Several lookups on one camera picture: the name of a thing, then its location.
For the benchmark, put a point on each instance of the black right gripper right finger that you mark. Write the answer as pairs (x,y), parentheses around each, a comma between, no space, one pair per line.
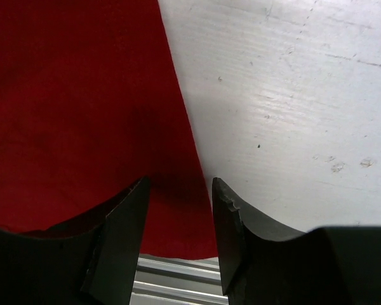
(263,261)

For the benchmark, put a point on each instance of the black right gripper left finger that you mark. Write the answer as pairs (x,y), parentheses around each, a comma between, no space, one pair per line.
(88,259)

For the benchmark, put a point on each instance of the dark red t shirt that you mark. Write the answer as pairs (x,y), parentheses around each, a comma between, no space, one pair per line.
(89,103)

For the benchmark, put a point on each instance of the aluminium frame rails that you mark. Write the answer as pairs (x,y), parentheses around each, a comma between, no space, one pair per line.
(161,280)

